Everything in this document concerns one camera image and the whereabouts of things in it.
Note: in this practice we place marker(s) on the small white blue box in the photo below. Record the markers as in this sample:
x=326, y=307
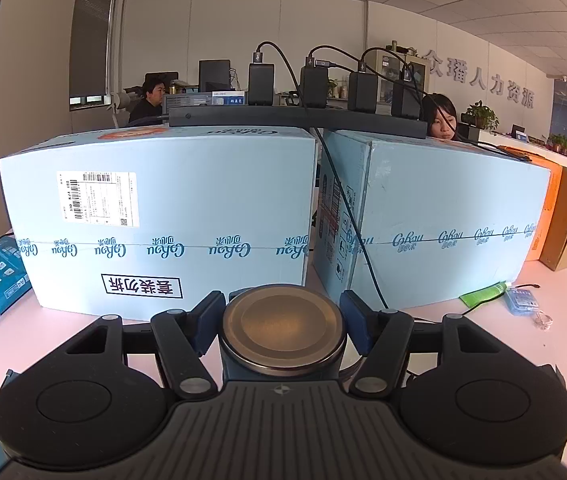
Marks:
x=228, y=98

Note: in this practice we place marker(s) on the black power strip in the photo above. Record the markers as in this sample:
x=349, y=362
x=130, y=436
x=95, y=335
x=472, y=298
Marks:
x=288, y=119

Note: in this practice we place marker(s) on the grey window blind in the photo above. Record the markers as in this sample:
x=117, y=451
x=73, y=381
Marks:
x=91, y=35

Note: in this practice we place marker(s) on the dark blue thermos container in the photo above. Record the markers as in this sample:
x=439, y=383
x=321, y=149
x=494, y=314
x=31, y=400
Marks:
x=283, y=327

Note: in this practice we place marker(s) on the green tube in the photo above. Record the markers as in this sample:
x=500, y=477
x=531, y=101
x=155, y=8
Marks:
x=481, y=296

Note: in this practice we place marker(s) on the glass door cabinet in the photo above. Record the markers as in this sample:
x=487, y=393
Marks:
x=386, y=60

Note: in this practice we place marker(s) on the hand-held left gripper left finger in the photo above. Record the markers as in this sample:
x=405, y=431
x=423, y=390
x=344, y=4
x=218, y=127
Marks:
x=211, y=317

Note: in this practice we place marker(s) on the black charger adapter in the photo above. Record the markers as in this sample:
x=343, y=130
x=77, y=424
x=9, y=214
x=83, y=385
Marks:
x=406, y=100
x=362, y=92
x=261, y=85
x=313, y=87

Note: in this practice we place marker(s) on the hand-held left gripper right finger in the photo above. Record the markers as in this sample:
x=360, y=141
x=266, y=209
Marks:
x=358, y=320

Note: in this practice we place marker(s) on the light blue box, shipping label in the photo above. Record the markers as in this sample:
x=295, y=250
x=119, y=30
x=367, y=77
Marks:
x=188, y=200

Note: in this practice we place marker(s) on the clear plastic item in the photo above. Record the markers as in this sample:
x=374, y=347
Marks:
x=543, y=320

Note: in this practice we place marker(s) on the white reception counter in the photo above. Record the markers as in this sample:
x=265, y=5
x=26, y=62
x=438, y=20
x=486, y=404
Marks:
x=518, y=142

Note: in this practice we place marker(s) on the black monitor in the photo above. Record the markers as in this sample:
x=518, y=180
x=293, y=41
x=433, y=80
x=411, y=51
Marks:
x=213, y=75

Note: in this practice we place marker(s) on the orange cardboard box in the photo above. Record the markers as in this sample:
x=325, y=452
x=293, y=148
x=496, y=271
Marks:
x=553, y=185

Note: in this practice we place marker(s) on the potted green plant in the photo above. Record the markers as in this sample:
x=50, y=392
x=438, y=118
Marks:
x=481, y=115
x=561, y=142

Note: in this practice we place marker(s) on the plain light blue cardboard box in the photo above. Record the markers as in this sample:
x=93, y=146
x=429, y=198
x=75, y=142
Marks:
x=438, y=200

